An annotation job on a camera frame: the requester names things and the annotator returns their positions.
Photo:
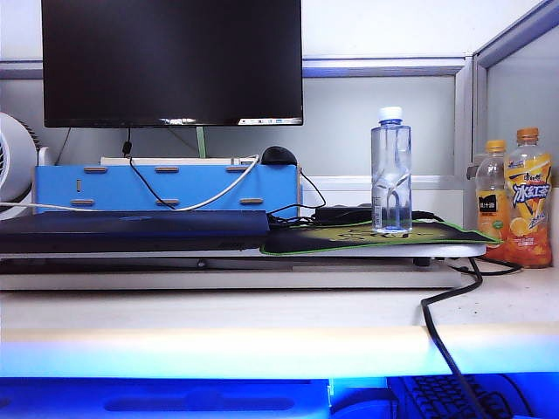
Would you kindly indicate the silver laptop stand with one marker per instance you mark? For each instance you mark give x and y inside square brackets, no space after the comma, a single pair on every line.
[436,252]

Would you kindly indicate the white desk fan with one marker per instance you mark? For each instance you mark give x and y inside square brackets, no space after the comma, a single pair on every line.
[17,166]

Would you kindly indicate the blue wooden monitor riser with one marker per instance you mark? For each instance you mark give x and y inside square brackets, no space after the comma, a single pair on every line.
[109,187]

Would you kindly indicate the white monitor base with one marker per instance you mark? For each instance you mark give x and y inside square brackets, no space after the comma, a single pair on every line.
[174,160]

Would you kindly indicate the black computer mouse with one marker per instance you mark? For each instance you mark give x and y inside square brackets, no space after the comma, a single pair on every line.
[278,155]

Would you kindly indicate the small orange juice bottle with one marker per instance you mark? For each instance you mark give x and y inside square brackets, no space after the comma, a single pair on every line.
[491,183]

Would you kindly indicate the black computer monitor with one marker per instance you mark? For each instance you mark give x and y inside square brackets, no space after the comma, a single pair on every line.
[174,61]

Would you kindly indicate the blue plastic tray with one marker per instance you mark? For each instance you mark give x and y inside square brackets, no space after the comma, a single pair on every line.
[174,399]

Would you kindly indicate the black green-edged mouse pad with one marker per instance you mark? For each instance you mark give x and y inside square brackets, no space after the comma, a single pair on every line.
[305,240]

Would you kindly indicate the dark blue mat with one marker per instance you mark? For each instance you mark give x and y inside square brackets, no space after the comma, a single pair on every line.
[131,231]

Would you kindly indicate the clear mineral water bottle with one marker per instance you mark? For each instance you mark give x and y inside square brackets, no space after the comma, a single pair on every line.
[391,174]

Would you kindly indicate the large iced tea bottle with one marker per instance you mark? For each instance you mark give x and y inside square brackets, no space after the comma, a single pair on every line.
[528,196]

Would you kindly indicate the black power adapter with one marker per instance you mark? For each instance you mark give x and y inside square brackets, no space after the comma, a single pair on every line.
[340,214]

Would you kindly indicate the black keyboard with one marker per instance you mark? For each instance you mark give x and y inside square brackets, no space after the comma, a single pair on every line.
[436,397]

